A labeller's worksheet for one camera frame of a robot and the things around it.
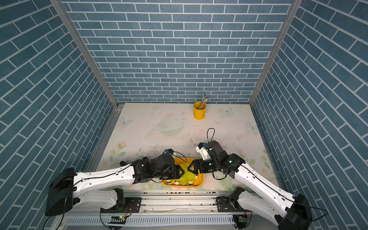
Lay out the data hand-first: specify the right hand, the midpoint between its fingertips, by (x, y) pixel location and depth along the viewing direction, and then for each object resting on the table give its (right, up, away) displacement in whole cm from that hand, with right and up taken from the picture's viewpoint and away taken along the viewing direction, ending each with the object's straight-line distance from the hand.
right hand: (194, 169), depth 73 cm
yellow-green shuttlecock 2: (-2, -6, +4) cm, 8 cm away
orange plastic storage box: (+3, -9, +8) cm, 13 cm away
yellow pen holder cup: (+5, +29, +38) cm, 48 cm away
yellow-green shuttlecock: (-6, -6, +2) cm, 9 cm away
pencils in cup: (+8, +40, +29) cm, 50 cm away
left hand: (-5, -4, 0) cm, 6 cm away
